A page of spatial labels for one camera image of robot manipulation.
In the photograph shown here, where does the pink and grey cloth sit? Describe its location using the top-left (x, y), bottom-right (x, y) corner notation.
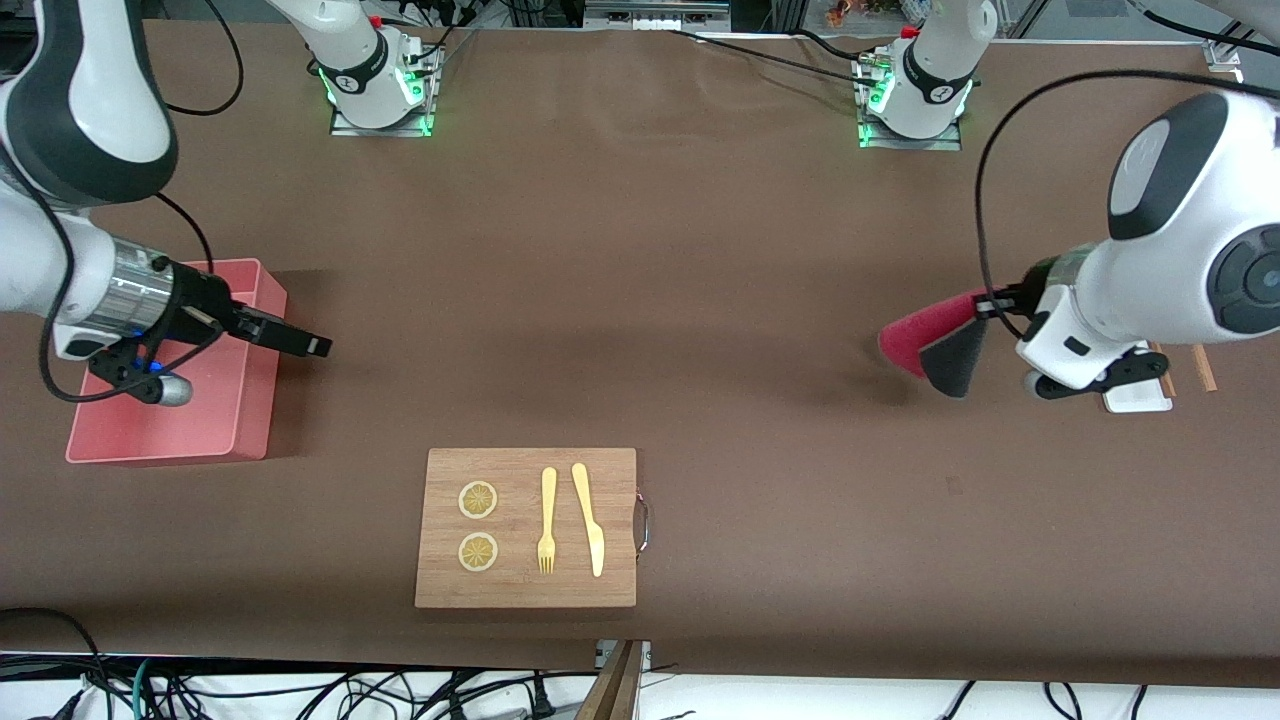
top-left (878, 289), bottom-right (992, 400)

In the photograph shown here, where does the pink plastic bin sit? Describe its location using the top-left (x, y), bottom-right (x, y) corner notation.
top-left (65, 258), bottom-right (289, 467)

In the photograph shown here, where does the white rack base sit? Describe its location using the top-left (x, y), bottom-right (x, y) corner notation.
top-left (1102, 340), bottom-right (1173, 414)

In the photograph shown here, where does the yellow plastic fork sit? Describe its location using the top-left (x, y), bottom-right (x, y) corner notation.
top-left (537, 467), bottom-right (558, 575)

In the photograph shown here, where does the brown table cover sheet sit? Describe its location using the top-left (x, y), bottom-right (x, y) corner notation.
top-left (0, 18), bottom-right (1280, 691)

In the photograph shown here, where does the yellow plastic knife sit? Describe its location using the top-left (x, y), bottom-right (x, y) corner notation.
top-left (571, 462), bottom-right (606, 579)

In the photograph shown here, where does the wooden stand leg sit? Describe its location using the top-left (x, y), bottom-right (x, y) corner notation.
top-left (575, 640), bottom-right (643, 720)

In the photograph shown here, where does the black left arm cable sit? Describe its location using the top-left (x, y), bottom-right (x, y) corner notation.
top-left (975, 68), bottom-right (1280, 343)

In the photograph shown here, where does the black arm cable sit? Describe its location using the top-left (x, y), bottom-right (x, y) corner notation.
top-left (975, 68), bottom-right (1280, 343)
top-left (38, 0), bottom-right (246, 404)

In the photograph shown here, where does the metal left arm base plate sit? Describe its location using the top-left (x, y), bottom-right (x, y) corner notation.
top-left (857, 50), bottom-right (964, 152)

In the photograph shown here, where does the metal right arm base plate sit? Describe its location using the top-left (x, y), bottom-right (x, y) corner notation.
top-left (330, 38), bottom-right (443, 139)

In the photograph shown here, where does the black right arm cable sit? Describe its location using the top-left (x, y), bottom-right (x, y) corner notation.
top-left (38, 0), bottom-right (246, 404)

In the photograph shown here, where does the black cable across table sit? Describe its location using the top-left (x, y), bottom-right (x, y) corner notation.
top-left (668, 28), bottom-right (883, 83)

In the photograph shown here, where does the black looped cable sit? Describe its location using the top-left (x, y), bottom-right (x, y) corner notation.
top-left (0, 607), bottom-right (107, 693)

